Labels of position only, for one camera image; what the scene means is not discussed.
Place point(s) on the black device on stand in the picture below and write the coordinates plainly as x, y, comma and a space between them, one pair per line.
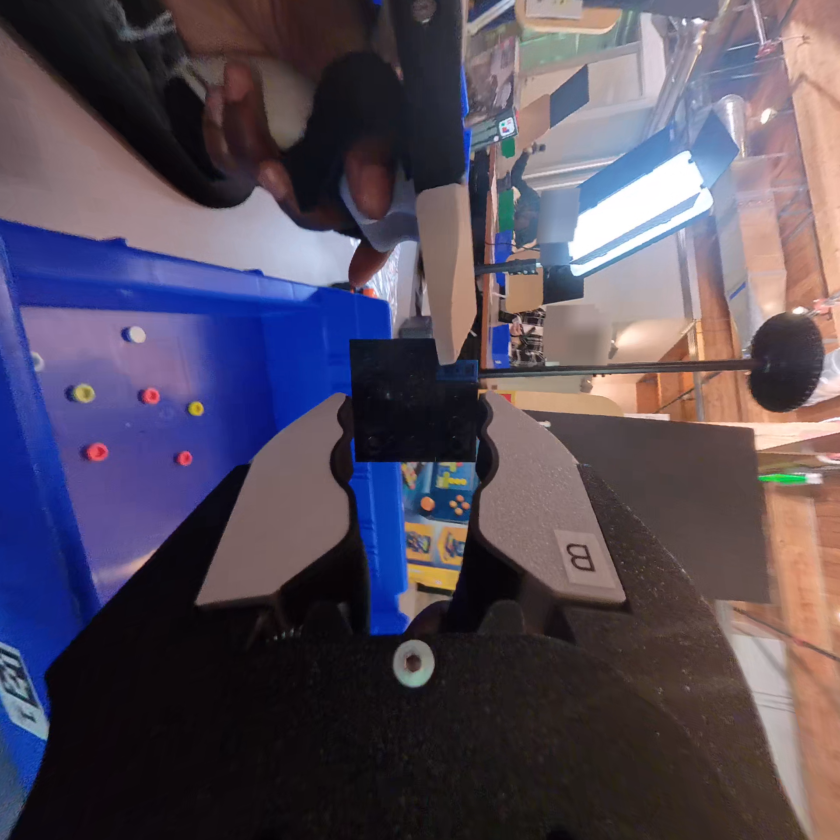
505, 128

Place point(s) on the blue yellow toy box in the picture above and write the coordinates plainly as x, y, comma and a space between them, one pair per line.
436, 505

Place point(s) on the person's left forearm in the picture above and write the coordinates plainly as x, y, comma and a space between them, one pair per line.
131, 79

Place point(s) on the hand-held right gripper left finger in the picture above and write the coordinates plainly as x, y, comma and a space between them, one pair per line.
282, 525

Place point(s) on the blue plastic bin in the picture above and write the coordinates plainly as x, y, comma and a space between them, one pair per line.
262, 341
505, 249

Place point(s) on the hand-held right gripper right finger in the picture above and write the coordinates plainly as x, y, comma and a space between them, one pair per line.
538, 512

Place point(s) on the black divider panel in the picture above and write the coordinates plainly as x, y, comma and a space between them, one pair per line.
656, 492

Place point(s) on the person's left hand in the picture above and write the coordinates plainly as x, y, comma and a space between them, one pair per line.
371, 184

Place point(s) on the black and blue brick plate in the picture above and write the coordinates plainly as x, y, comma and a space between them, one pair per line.
407, 407

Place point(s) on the black pole with round disc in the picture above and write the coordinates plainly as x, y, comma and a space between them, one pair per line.
787, 361

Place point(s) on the black light stand pole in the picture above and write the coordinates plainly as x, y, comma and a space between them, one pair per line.
512, 267

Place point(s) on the group of small round studs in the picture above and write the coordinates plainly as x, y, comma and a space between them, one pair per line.
84, 393

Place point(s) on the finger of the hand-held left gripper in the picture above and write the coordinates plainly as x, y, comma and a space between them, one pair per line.
449, 262

